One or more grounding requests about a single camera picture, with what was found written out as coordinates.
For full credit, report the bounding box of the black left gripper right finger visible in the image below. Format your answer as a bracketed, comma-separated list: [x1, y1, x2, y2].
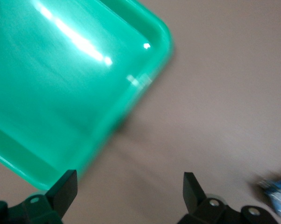
[177, 172, 279, 224]

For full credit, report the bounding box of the green plastic tray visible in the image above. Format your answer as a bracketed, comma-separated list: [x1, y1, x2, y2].
[0, 0, 174, 191]

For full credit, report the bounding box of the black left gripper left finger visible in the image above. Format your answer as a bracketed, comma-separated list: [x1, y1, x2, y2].
[0, 169, 78, 224]

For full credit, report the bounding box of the brown table mat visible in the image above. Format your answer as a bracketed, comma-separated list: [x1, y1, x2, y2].
[0, 0, 281, 224]

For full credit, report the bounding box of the red mushroom push button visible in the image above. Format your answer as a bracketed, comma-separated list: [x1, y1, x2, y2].
[252, 172, 281, 221]

